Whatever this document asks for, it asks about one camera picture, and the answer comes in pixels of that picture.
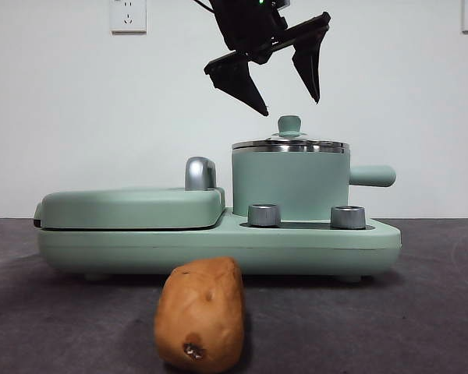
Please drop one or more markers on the mint green appliance base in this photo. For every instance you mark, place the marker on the mint green appliance base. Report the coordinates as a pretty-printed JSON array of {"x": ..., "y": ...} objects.
[{"x": 218, "y": 249}]

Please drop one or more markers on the glass pot lid green knob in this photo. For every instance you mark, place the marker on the glass pot lid green knob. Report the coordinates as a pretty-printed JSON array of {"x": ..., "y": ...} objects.
[{"x": 289, "y": 124}]

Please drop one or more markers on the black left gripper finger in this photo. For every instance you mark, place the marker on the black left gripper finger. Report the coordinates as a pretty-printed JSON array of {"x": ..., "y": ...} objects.
[
  {"x": 311, "y": 66},
  {"x": 240, "y": 83}
]

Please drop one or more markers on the brown potato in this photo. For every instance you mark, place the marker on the brown potato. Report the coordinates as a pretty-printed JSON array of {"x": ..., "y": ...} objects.
[{"x": 199, "y": 311}]

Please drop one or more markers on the silver control knob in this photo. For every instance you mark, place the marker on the silver control knob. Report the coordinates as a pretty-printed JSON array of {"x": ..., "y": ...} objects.
[
  {"x": 264, "y": 215},
  {"x": 348, "y": 217}
]

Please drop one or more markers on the mint green steamer pot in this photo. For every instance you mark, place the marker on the mint green steamer pot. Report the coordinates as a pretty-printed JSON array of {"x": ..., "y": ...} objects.
[{"x": 288, "y": 179}]

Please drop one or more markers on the mint green griddle cover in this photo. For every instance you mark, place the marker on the mint green griddle cover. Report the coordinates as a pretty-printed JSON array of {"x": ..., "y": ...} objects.
[{"x": 132, "y": 208}]

